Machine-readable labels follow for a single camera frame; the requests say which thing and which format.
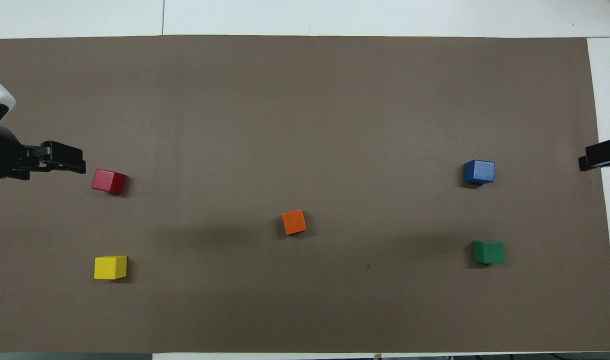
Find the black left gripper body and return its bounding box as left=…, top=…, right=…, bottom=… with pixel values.
left=0, top=125, right=42, bottom=182

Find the red wooden block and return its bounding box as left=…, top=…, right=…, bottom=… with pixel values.
left=91, top=168, right=127, bottom=195

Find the blue wooden block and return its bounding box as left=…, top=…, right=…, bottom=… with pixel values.
left=464, top=159, right=496, bottom=186

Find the yellow wooden block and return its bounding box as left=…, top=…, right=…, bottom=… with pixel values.
left=94, top=255, right=128, bottom=281

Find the green wooden block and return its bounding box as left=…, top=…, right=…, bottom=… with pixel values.
left=473, top=241, right=506, bottom=265

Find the orange wooden block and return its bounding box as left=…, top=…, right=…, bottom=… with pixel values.
left=281, top=209, right=308, bottom=236

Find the brown table mat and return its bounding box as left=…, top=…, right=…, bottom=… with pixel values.
left=0, top=35, right=610, bottom=353

